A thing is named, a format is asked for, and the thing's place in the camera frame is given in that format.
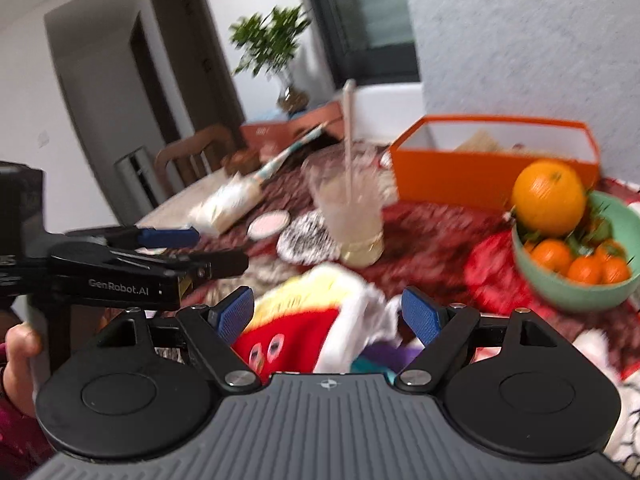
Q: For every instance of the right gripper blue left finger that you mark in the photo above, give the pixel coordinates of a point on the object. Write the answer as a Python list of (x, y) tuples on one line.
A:
[(210, 333)]

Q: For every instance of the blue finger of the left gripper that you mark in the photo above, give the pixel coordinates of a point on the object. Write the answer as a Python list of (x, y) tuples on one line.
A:
[(167, 238)]

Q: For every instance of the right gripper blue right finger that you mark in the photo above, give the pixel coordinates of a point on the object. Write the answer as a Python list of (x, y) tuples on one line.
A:
[(446, 335)]

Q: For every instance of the red yellow plush toy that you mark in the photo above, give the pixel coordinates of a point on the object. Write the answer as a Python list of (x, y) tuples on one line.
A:
[(318, 322)]

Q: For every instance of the magenta sleeve forearm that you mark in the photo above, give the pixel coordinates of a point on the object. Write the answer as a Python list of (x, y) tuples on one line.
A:
[(23, 446)]

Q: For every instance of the person's left hand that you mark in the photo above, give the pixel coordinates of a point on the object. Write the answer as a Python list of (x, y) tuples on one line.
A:
[(23, 343)]

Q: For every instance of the grey radiator heater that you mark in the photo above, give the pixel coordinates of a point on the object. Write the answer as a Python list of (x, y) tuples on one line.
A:
[(141, 189)]

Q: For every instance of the purple cloth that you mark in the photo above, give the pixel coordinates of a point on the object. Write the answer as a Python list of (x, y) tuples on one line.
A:
[(385, 358)]

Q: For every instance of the white tissue pack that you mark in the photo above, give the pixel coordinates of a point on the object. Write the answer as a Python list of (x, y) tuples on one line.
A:
[(229, 204)]

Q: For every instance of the wooden dining chair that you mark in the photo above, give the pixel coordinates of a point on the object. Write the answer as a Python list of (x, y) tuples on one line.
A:
[(194, 157)]

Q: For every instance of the round pink white coaster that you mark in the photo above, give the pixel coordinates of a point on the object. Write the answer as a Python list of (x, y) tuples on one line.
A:
[(268, 224)]

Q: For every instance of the small brown wooden holder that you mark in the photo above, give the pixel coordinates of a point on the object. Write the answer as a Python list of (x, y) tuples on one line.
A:
[(242, 162)]

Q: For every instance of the small tangerine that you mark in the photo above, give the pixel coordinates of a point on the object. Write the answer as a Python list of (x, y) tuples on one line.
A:
[(586, 270), (553, 255)]

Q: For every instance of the large orange fruit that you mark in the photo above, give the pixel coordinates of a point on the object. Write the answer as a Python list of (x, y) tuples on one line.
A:
[(548, 197)]

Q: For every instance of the orange storage box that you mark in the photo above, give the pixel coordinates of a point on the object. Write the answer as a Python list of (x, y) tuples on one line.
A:
[(473, 160)]

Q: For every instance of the glass cup with drink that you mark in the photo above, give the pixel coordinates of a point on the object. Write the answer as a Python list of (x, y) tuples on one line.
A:
[(357, 228)]

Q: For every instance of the green fruit bowl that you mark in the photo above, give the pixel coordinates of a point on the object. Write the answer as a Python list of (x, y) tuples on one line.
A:
[(584, 288)]

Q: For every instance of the white pink plush bunny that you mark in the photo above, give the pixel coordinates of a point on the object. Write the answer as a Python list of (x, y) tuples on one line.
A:
[(623, 446)]

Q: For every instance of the potted green plant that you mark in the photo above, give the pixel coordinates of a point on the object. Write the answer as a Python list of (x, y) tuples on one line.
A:
[(268, 44)]

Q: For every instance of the pale drinking straw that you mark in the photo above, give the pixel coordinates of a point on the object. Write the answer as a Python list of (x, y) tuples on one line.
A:
[(348, 106)]

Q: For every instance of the dark framed window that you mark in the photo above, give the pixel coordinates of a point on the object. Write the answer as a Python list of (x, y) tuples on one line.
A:
[(369, 41)]

